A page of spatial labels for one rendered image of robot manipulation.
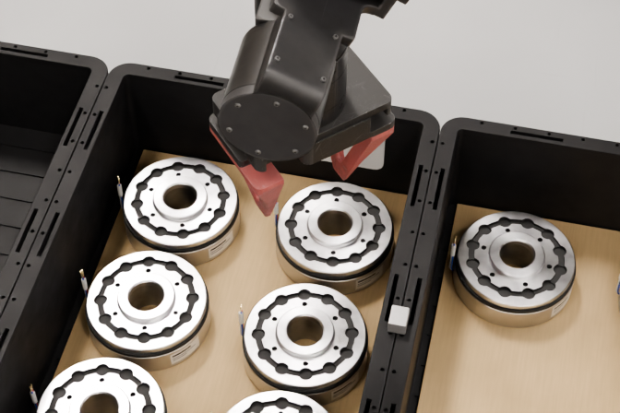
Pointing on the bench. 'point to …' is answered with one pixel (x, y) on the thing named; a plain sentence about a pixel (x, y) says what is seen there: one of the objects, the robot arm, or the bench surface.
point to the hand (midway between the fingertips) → (302, 184)
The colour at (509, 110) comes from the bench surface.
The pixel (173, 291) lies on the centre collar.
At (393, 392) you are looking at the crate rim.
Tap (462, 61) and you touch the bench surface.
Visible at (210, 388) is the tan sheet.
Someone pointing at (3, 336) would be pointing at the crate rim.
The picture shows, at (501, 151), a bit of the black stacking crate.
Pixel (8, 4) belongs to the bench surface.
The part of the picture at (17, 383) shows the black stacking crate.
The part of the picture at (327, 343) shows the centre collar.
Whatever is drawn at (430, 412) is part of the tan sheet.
